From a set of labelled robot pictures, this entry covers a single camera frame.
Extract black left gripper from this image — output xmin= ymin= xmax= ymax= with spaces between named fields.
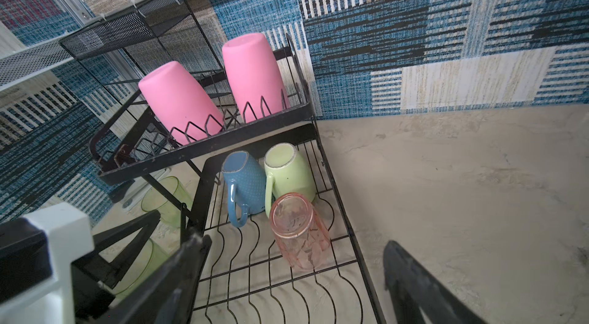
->
xmin=68 ymin=208 xmax=162 ymax=320

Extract light green ceramic mug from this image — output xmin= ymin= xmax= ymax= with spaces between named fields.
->
xmin=264 ymin=143 xmax=317 ymax=218

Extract black two-tier dish rack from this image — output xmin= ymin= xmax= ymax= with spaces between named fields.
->
xmin=89 ymin=41 xmax=385 ymax=323

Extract pink plastic cup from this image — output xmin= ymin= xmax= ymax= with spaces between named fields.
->
xmin=222 ymin=33 xmax=290 ymax=123
xmin=138 ymin=61 xmax=224 ymax=146

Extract pink translucent glass cup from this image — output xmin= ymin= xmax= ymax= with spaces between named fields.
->
xmin=269 ymin=192 xmax=331 ymax=272

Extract white blue-handled mug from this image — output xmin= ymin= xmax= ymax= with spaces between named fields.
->
xmin=222 ymin=151 xmax=266 ymax=228

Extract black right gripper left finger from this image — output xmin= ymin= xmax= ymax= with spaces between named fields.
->
xmin=96 ymin=231 xmax=213 ymax=323

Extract green glass cup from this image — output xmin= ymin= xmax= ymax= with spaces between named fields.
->
xmin=112 ymin=239 xmax=169 ymax=300
xmin=141 ymin=176 xmax=193 ymax=229

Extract black mesh shelf unit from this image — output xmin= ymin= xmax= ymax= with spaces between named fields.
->
xmin=59 ymin=0 xmax=226 ymax=98

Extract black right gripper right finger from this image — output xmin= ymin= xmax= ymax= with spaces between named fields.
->
xmin=383 ymin=241 xmax=485 ymax=323

